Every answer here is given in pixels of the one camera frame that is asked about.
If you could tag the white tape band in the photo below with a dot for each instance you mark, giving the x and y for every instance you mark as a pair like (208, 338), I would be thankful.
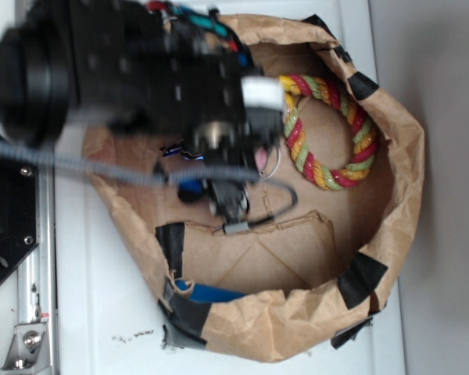
(263, 92)

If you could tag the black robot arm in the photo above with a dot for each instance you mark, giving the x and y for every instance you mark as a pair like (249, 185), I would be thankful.
(155, 69)

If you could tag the grey plush mouse toy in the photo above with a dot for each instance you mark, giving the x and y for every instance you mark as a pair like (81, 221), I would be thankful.
(261, 158)

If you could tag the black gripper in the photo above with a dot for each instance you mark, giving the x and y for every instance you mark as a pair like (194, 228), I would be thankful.
(200, 64)

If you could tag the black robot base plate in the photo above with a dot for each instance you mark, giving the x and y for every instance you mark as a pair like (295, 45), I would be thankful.
(18, 214)

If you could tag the aluminium frame rail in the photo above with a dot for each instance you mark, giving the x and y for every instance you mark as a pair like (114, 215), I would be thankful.
(37, 274)

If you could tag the silver corner bracket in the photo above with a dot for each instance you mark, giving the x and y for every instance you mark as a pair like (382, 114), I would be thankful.
(29, 350)

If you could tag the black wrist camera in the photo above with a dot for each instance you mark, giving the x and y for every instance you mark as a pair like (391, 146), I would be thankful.
(229, 200)

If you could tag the silver key bunch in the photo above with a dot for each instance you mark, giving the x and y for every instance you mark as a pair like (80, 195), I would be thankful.
(179, 149)

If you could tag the multicolour rope ring toy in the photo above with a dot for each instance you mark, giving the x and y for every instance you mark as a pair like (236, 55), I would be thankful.
(363, 130)

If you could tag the brown paper bag bin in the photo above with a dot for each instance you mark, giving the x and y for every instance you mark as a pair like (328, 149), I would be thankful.
(328, 264)

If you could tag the blue object under bag rim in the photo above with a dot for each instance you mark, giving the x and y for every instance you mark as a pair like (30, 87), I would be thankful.
(201, 293)

